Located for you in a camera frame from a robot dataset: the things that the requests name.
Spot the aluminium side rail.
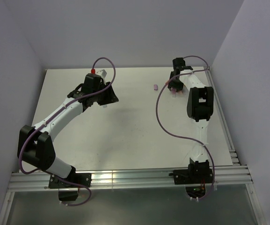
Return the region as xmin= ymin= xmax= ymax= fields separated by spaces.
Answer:
xmin=206 ymin=70 xmax=241 ymax=165

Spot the aluminium mounting rail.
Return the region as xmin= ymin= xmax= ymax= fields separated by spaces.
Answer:
xmin=7 ymin=165 xmax=253 ymax=192

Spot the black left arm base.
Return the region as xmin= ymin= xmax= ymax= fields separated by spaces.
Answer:
xmin=48 ymin=172 xmax=92 ymax=206

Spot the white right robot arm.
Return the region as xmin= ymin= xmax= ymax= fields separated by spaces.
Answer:
xmin=168 ymin=57 xmax=214 ymax=183

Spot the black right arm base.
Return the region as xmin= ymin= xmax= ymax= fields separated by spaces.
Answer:
xmin=169 ymin=169 xmax=214 ymax=200

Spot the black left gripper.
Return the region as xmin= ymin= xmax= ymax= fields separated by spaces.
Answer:
xmin=92 ymin=82 xmax=118 ymax=106

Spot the purple highlighter pen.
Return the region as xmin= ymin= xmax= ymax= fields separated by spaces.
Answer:
xmin=171 ymin=89 xmax=176 ymax=98

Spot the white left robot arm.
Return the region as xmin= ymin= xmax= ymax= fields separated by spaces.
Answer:
xmin=17 ymin=69 xmax=119 ymax=187

